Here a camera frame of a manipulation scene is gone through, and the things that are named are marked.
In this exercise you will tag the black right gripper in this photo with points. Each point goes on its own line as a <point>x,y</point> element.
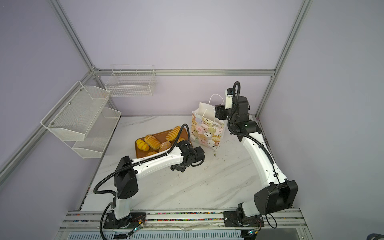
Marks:
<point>219,109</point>

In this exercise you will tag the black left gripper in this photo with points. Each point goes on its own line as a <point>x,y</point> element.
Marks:
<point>181,169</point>

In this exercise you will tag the yellow fake bread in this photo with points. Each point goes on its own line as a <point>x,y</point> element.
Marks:
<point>153,142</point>
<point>151,153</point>
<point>142,145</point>
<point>181,139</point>

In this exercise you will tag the cartoon animal paper bag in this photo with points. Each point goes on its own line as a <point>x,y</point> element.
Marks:
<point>207,129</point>

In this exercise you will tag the sesame topped fake bread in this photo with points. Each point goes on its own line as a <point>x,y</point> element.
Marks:
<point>165,146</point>

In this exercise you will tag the ridged long fake bread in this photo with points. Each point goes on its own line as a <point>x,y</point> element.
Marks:
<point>172,135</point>

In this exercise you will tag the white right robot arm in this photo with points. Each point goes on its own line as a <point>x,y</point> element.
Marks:
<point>277,193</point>

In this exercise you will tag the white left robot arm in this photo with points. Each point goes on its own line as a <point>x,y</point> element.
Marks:
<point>132,171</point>

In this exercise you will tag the brown plastic tray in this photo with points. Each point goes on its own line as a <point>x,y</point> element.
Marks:
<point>162,138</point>

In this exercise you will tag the white mesh lower shelf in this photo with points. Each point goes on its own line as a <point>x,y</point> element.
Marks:
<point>99,136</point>

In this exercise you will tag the white mesh shelf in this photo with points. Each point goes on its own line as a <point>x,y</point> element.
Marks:
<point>72,118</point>
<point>99,136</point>

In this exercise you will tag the white mesh upper shelf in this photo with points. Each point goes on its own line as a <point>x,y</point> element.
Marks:
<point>72,118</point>

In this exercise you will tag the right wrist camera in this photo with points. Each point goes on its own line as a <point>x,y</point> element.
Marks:
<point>229,98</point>

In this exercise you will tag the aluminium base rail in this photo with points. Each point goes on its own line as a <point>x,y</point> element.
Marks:
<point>186,225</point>

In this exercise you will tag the white wire basket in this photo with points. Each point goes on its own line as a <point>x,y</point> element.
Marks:
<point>132,81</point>

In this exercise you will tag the aluminium frame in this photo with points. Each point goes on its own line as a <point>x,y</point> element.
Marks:
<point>19,156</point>

